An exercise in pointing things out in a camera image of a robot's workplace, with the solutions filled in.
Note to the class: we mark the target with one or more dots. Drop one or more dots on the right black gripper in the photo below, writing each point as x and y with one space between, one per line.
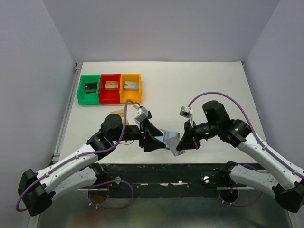
190 134

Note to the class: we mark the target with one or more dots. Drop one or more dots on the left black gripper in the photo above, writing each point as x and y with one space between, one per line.
142 134

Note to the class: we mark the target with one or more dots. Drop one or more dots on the brown leather card holder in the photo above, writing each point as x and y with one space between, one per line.
167 135

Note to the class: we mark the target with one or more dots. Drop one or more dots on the silver card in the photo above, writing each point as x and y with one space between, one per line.
131 86
172 144

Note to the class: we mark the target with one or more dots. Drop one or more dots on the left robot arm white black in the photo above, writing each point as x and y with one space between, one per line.
38 189

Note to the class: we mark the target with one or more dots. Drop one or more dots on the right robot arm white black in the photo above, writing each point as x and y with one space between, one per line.
284 180

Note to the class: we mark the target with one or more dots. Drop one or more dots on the silver card in yellow bin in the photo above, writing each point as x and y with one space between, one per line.
131 86

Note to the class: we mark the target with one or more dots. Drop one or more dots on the gold card in red bin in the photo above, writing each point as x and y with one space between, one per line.
111 85

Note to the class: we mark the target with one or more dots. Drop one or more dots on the black card in green bin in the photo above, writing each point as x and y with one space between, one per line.
91 87

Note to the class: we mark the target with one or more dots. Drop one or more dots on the yellow plastic bin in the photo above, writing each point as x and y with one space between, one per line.
132 95

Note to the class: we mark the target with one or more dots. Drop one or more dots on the red plastic bin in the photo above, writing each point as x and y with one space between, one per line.
109 96

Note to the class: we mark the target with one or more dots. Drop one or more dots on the green plastic bin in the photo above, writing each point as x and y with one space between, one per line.
88 99

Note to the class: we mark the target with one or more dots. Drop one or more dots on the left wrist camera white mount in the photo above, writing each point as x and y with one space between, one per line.
141 113

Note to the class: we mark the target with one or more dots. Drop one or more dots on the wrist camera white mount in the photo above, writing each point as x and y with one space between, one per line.
141 113
187 112

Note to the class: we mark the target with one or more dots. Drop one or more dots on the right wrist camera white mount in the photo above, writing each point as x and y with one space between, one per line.
187 112

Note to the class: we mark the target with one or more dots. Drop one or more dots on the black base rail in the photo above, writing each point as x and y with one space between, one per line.
163 180

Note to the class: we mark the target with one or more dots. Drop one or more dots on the left aluminium side rail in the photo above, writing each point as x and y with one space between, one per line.
63 127

